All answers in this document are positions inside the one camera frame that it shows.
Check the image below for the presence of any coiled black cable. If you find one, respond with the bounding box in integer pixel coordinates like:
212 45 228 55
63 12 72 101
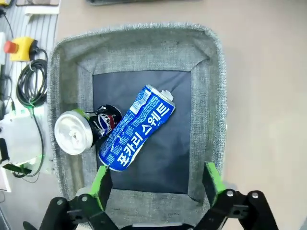
16 47 48 107

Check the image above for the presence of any grey fabric basket Can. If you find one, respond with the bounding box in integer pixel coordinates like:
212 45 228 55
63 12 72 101
47 21 227 215

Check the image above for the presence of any yellow emergency stop button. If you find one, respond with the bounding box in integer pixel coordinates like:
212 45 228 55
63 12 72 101
4 37 38 62

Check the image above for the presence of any crushed black Pepsi can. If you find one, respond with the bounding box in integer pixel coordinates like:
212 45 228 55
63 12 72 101
54 104 123 156

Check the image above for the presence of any white power strip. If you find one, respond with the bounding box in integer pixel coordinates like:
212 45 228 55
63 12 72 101
24 6 62 16

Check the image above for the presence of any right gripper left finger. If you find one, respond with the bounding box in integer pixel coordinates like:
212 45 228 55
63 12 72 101
42 165 120 230

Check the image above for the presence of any white control box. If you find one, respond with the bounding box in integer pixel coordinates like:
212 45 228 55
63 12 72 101
0 112 53 173

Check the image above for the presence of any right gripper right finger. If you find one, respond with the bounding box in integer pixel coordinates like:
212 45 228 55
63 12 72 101
194 162 280 230

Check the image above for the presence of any crushed blue Pocari can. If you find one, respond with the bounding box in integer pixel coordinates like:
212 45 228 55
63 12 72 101
98 83 176 173

